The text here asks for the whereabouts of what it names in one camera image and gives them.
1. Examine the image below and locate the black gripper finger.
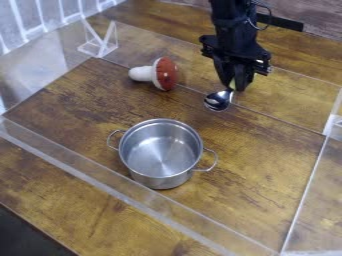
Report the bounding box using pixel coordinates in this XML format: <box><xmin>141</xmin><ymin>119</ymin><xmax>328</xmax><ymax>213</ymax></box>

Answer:
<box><xmin>214</xmin><ymin>56</ymin><xmax>234</xmax><ymax>88</ymax></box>
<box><xmin>234</xmin><ymin>64</ymin><xmax>254</xmax><ymax>91</ymax></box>

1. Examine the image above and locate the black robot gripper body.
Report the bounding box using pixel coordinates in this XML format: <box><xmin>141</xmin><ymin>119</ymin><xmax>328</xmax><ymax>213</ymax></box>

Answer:
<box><xmin>199</xmin><ymin>16</ymin><xmax>272</xmax><ymax>73</ymax></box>

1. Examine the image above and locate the green handled metal spoon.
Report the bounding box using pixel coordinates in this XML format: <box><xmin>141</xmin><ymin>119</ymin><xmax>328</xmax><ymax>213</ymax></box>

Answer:
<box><xmin>203</xmin><ymin>58</ymin><xmax>266</xmax><ymax>112</ymax></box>

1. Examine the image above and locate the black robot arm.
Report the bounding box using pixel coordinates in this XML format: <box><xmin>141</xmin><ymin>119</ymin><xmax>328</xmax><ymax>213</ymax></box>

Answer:
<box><xmin>199</xmin><ymin>0</ymin><xmax>272</xmax><ymax>92</ymax></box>

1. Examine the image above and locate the black bar on table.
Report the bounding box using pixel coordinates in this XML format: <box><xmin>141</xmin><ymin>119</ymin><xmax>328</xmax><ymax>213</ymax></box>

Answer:
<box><xmin>257</xmin><ymin>13</ymin><xmax>305</xmax><ymax>32</ymax></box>

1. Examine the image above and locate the red white toy mushroom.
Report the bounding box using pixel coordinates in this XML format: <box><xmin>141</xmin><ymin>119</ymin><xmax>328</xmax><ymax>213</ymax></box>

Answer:
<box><xmin>129</xmin><ymin>57</ymin><xmax>178</xmax><ymax>91</ymax></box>

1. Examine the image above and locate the stainless steel pot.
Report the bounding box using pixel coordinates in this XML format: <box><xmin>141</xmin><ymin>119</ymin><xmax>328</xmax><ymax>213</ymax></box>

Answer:
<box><xmin>106</xmin><ymin>118</ymin><xmax>218</xmax><ymax>190</ymax></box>

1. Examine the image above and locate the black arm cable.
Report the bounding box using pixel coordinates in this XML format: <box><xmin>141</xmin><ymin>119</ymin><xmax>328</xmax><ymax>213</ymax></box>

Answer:
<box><xmin>246</xmin><ymin>0</ymin><xmax>274</xmax><ymax>31</ymax></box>

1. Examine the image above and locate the clear acrylic triangular bracket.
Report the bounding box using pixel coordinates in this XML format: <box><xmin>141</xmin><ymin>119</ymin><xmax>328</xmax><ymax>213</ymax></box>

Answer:
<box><xmin>78</xmin><ymin>20</ymin><xmax>119</xmax><ymax>58</ymax></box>

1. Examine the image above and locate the clear acrylic enclosure wall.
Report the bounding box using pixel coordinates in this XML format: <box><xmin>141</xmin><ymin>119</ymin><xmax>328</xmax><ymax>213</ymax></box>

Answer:
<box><xmin>0</xmin><ymin>0</ymin><xmax>125</xmax><ymax>114</ymax></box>

